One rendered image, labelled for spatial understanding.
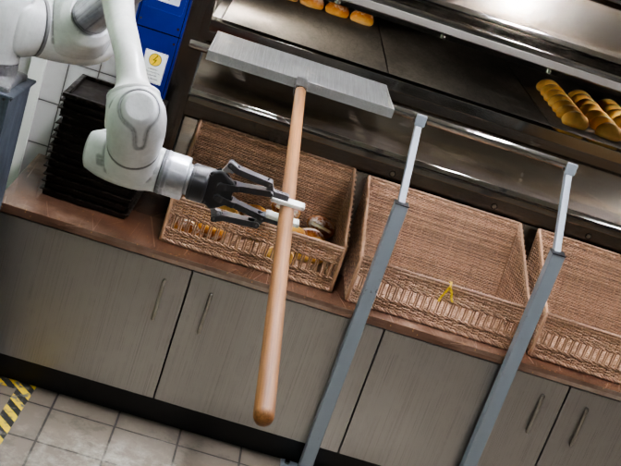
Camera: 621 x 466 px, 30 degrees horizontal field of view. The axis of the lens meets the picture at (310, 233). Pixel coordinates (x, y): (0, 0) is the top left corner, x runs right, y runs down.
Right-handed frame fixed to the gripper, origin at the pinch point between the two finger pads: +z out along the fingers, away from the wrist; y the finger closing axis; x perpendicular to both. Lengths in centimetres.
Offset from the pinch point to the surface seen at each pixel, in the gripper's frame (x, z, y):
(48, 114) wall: -152, -74, 51
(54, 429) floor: -78, -38, 118
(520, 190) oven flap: -150, 84, 25
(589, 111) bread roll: -190, 107, 0
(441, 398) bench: -95, 71, 80
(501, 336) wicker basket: -101, 83, 56
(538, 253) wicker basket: -138, 94, 40
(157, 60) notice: -150, -44, 21
